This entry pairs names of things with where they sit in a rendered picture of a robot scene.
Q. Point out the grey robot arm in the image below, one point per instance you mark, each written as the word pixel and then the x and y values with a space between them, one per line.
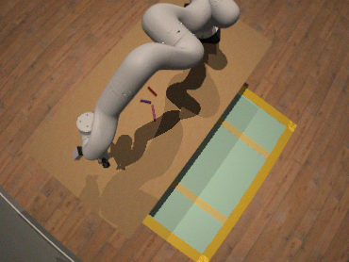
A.
pixel 162 24

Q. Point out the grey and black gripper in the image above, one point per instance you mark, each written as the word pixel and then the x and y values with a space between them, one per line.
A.
pixel 105 157

